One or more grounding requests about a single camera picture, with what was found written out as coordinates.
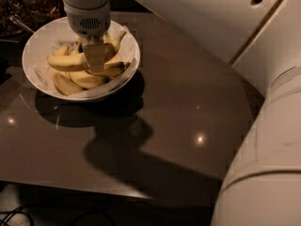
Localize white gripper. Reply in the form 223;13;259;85
64;2;111;73

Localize large top yellow banana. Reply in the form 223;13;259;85
46;30;126;72

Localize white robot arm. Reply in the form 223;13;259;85
60;0;301;226

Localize yellow banana right side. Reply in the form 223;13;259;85
87;62;127;77

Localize yellow banana lower middle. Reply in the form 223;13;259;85
69;71;107;89

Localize yellow banana upper left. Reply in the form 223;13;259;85
55;44;69;56

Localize white ceramic bowl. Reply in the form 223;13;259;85
22;18;140;102

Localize yellow banana lower left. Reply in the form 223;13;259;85
53;73;83;96

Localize white paper bowl liner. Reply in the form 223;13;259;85
28;24;140;101

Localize glass bowl of snacks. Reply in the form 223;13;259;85
0;0;66;38

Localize metal spoon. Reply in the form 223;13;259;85
9;15;35;34

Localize black cables on floor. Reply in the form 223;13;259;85
0;203;36;226

